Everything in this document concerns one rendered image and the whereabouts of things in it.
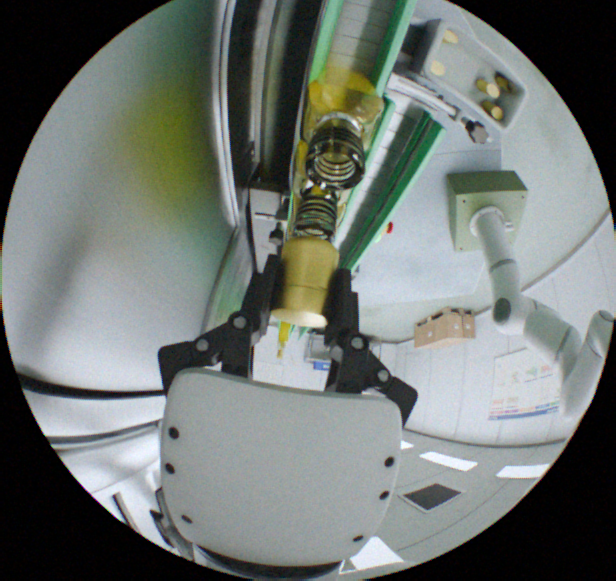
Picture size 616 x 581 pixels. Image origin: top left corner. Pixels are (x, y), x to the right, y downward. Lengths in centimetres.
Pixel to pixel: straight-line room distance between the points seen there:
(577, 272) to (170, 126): 382
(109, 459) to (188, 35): 32
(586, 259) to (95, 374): 388
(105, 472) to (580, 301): 380
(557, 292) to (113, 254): 386
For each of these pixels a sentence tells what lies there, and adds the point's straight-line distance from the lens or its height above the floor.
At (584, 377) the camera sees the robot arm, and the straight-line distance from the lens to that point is 36.
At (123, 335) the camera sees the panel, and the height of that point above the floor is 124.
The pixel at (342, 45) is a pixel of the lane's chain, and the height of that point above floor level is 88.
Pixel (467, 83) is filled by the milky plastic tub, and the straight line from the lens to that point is 52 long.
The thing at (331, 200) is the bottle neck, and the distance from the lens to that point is 15.
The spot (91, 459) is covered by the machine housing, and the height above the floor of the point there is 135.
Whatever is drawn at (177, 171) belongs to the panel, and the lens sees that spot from 20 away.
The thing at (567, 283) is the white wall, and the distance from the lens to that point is 374.
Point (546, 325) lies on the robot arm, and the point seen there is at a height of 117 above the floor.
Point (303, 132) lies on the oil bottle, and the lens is 16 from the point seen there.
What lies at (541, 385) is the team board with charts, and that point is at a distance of 378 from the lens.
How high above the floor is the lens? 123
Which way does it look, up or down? 26 degrees down
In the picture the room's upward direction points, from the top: 171 degrees counter-clockwise
